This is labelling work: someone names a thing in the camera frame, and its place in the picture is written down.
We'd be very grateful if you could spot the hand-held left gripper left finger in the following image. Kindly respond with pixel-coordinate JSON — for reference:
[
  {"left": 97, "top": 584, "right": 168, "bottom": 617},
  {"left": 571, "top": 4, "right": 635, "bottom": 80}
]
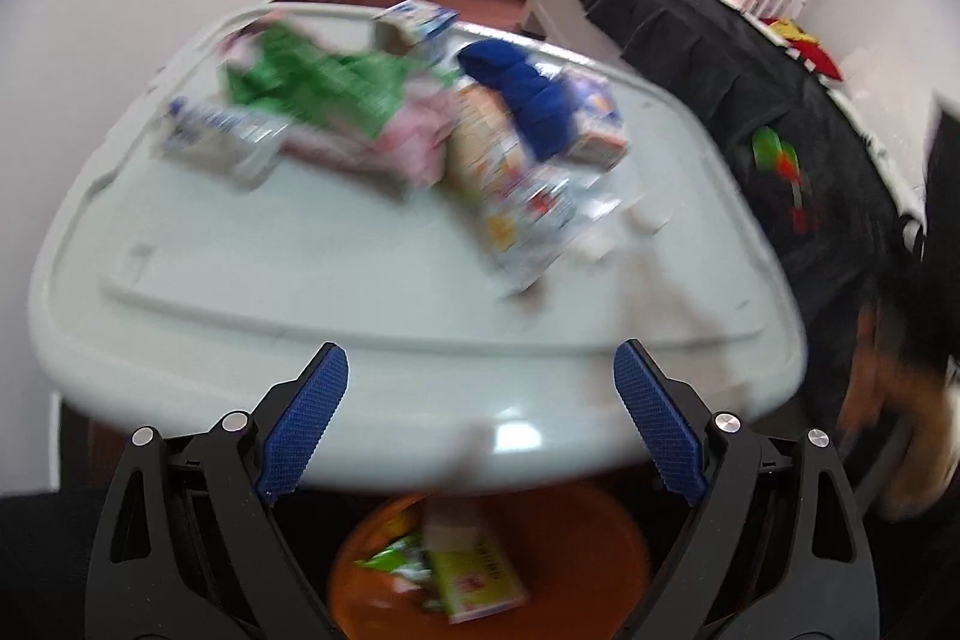
[{"left": 85, "top": 341, "right": 350, "bottom": 640}]

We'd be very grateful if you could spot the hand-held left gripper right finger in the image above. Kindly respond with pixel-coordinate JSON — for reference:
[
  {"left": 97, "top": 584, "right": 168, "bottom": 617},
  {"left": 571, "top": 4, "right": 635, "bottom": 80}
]
[{"left": 613, "top": 340, "right": 878, "bottom": 640}]

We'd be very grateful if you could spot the orange plastic basin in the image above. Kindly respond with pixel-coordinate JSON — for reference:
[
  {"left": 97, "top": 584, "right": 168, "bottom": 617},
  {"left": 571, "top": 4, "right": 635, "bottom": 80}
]
[{"left": 328, "top": 486, "right": 652, "bottom": 640}]

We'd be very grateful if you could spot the small green packet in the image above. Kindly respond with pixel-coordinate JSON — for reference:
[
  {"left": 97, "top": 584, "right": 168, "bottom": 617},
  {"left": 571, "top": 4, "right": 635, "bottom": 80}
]
[{"left": 354, "top": 531, "right": 428, "bottom": 600}]

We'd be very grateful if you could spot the yellow-green box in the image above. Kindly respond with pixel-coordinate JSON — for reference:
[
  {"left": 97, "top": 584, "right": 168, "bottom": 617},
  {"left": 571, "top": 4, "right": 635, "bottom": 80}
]
[{"left": 421, "top": 497, "right": 530, "bottom": 624}]

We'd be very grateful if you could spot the beige colourful snack packet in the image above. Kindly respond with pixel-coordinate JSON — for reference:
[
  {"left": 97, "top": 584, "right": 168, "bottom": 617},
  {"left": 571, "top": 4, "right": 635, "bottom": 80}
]
[{"left": 446, "top": 85, "right": 586, "bottom": 296}]

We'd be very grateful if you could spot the pink packet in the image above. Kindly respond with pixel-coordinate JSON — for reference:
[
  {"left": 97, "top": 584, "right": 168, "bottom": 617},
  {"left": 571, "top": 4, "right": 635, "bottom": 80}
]
[{"left": 281, "top": 89, "right": 458, "bottom": 199}]

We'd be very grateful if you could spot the purple and orange box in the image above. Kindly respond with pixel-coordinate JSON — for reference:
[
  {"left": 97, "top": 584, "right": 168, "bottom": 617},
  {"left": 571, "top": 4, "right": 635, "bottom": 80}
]
[{"left": 559, "top": 70, "right": 631, "bottom": 169}]

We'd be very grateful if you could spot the white and blue wrapper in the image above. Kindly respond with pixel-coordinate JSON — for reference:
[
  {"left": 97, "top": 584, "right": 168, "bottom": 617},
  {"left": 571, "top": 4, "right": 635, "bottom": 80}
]
[{"left": 161, "top": 94, "right": 290, "bottom": 187}]

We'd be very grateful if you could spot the green snack packet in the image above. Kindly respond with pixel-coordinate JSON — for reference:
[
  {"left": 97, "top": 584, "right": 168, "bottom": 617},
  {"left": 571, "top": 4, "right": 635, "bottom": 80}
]
[{"left": 221, "top": 21, "right": 410, "bottom": 131}]

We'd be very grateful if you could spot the blue bag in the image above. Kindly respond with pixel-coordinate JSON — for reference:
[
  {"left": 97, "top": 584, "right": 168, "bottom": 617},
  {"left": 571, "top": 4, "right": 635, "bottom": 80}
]
[{"left": 457, "top": 40, "right": 582, "bottom": 161}]

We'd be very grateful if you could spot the blue and white carton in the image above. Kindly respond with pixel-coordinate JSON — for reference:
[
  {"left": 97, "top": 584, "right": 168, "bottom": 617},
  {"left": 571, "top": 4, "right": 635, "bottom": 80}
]
[{"left": 373, "top": 0, "right": 460, "bottom": 67}]

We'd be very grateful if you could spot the person's right hand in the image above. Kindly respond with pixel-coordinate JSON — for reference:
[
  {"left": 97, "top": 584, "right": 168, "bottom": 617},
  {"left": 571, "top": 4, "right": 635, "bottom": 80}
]
[{"left": 836, "top": 302, "right": 960, "bottom": 521}]

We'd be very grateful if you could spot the black and white blanket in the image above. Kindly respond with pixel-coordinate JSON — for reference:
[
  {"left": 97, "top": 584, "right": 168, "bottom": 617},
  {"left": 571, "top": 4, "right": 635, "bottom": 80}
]
[{"left": 570, "top": 0, "right": 927, "bottom": 229}]

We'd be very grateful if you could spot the pale plastic storage box lid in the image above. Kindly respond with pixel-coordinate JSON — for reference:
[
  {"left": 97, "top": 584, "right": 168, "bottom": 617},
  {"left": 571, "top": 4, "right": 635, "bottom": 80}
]
[{"left": 28, "top": 1, "right": 809, "bottom": 495}]

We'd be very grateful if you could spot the green and red toy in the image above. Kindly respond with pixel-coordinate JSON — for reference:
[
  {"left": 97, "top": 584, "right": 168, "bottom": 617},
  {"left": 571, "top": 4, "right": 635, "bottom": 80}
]
[{"left": 750, "top": 126, "right": 815, "bottom": 232}]

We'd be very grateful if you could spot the red and yellow plush toy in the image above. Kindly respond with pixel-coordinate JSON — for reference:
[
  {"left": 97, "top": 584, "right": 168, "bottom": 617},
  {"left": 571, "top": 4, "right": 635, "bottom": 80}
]
[{"left": 757, "top": 14, "right": 845, "bottom": 79}]

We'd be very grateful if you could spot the black covered bed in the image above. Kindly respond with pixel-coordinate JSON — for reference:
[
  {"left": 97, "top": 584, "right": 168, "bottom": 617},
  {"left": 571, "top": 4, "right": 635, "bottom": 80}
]
[{"left": 541, "top": 0, "right": 938, "bottom": 341}]

